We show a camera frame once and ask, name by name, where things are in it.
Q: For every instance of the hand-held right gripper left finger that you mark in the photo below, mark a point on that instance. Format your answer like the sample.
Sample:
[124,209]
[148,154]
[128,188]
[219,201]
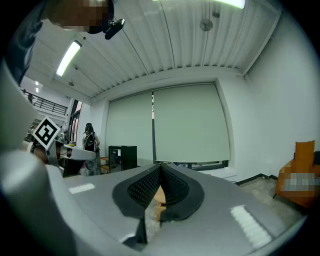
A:
[100,200]

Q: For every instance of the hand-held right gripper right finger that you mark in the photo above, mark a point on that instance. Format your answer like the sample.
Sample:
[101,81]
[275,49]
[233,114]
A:
[212,220]

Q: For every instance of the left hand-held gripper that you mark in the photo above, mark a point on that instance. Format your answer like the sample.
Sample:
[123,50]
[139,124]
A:
[46,132]

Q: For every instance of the person's left forearm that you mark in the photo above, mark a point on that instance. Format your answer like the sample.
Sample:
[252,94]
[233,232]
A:
[41,157]

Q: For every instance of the oval wooden table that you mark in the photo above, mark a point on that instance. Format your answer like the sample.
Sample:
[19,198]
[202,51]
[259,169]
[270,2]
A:
[160,196]

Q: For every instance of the black monitor screen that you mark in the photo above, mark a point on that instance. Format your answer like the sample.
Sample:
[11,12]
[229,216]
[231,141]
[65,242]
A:
[125,157]

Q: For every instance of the narrow grey roller blind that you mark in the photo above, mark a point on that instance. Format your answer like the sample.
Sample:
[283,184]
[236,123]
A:
[130,130]

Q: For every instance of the black metal railing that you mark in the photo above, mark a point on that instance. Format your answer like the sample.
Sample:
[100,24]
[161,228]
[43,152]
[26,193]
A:
[47,105]

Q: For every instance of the long ceiling tube light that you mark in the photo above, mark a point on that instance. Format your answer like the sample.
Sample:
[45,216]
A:
[68,58]
[230,2]

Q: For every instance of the wide grey roller blind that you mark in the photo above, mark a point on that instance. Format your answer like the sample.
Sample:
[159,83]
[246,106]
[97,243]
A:
[190,122]

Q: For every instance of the orange armchair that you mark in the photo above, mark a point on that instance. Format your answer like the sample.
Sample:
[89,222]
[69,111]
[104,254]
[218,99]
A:
[303,152]

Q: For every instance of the person's black shirt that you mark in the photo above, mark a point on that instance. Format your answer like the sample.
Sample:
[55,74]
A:
[22,45]

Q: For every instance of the person's head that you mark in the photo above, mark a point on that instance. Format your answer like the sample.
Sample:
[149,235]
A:
[80,15]

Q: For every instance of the round ceiling fixture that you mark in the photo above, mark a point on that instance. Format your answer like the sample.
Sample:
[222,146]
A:
[206,25]

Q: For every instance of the black head-worn camera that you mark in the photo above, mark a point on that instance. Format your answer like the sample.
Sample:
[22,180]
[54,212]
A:
[113,27]

